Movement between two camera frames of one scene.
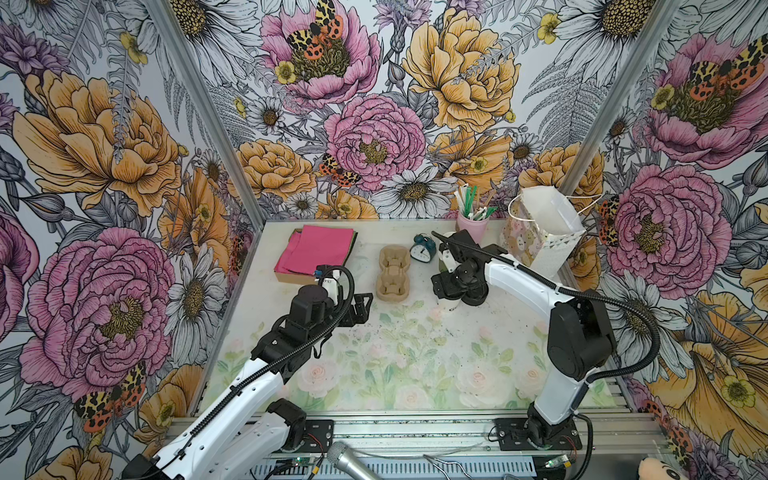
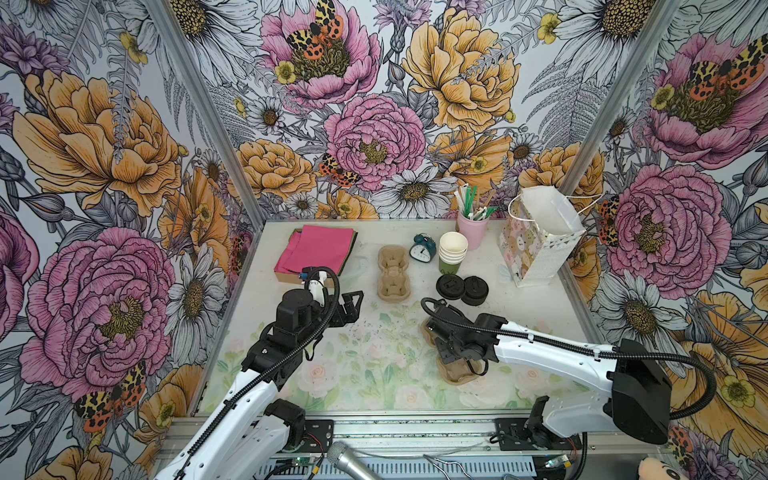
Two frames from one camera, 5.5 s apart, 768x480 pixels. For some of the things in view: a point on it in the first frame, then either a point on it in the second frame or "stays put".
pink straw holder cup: x=476 y=229 stays put
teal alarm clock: x=423 y=248 stays put
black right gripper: x=449 y=286 → x=444 y=353
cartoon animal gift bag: x=544 y=230 stays put
